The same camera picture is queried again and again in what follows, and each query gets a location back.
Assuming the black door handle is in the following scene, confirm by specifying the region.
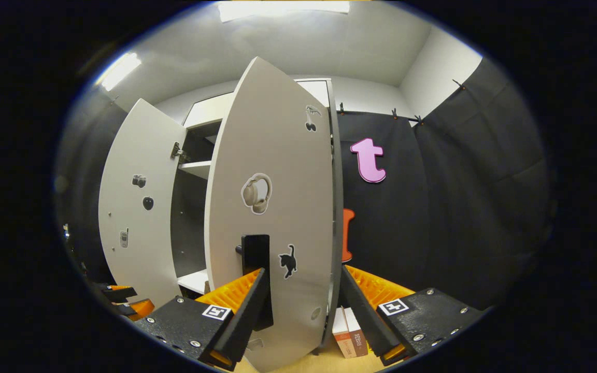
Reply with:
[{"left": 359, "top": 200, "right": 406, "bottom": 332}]
[{"left": 235, "top": 234, "right": 274, "bottom": 332}]

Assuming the black backdrop cloth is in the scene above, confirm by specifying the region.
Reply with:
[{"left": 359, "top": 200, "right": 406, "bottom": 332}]
[{"left": 332, "top": 54, "right": 554, "bottom": 311}]

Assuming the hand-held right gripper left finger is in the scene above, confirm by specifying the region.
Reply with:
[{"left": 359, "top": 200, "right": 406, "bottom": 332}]
[{"left": 132, "top": 267, "right": 272, "bottom": 372}]

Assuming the white shoe cabinet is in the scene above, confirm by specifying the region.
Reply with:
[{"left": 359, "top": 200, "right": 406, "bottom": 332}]
[{"left": 172, "top": 78, "right": 345, "bottom": 358}]

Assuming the ceiling light panel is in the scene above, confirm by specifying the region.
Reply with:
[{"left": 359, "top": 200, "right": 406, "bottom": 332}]
[
  {"left": 95, "top": 51, "right": 143, "bottom": 92},
  {"left": 219, "top": 0, "right": 352, "bottom": 23}
]

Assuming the white shoe cabinet door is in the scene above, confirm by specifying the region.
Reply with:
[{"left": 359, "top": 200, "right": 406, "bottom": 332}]
[
  {"left": 97, "top": 98, "right": 189, "bottom": 310},
  {"left": 204, "top": 56, "right": 342, "bottom": 372}
]

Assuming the brown book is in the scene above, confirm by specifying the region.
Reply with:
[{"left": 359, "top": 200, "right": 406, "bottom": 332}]
[{"left": 344, "top": 306, "right": 369, "bottom": 357}]

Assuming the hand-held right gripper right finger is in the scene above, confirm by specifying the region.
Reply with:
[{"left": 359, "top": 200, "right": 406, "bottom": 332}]
[{"left": 339, "top": 265, "right": 487, "bottom": 367}]

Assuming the white cabinet shelf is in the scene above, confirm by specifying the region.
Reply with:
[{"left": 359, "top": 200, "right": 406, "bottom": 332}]
[{"left": 178, "top": 160, "right": 212, "bottom": 181}]

